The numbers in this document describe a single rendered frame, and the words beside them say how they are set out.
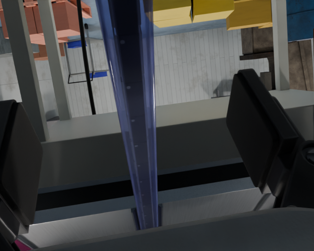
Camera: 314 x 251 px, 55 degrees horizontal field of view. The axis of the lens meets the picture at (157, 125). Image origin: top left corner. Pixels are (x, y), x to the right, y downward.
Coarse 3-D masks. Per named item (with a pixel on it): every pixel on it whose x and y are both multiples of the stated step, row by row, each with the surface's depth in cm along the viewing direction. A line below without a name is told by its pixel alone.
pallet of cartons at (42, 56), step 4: (40, 44) 611; (60, 44) 643; (40, 48) 613; (44, 48) 612; (60, 48) 640; (40, 52) 614; (44, 52) 614; (60, 52) 638; (36, 56) 615; (40, 56) 616; (44, 56) 615; (40, 60) 700
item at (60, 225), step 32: (224, 160) 29; (64, 192) 28; (96, 192) 29; (128, 192) 30; (160, 192) 23; (192, 192) 23; (224, 192) 23; (256, 192) 24; (32, 224) 22; (64, 224) 23; (96, 224) 24; (128, 224) 25; (160, 224) 26
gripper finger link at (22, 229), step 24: (0, 120) 10; (24, 120) 12; (0, 144) 10; (24, 144) 11; (0, 168) 9; (24, 168) 11; (0, 192) 9; (24, 192) 11; (0, 216) 9; (24, 216) 10
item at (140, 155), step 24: (96, 0) 7; (120, 0) 7; (144, 0) 7; (120, 24) 8; (144, 24) 8; (120, 48) 8; (144, 48) 9; (120, 72) 9; (144, 72) 9; (120, 96) 10; (144, 96) 10; (120, 120) 11; (144, 120) 11; (144, 144) 13; (144, 168) 15; (144, 192) 17; (144, 216) 20
